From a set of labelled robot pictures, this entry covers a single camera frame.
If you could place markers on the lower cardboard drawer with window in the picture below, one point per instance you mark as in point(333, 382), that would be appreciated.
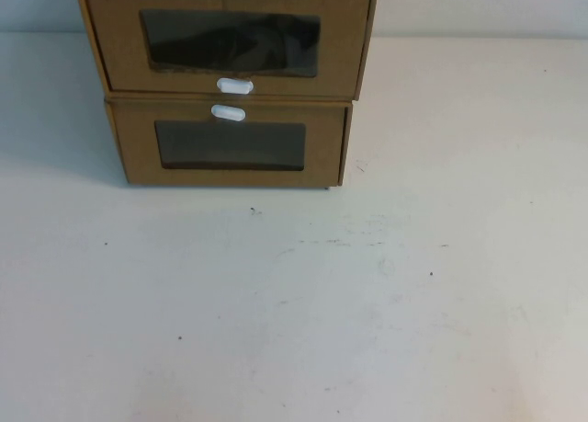
point(347, 141)

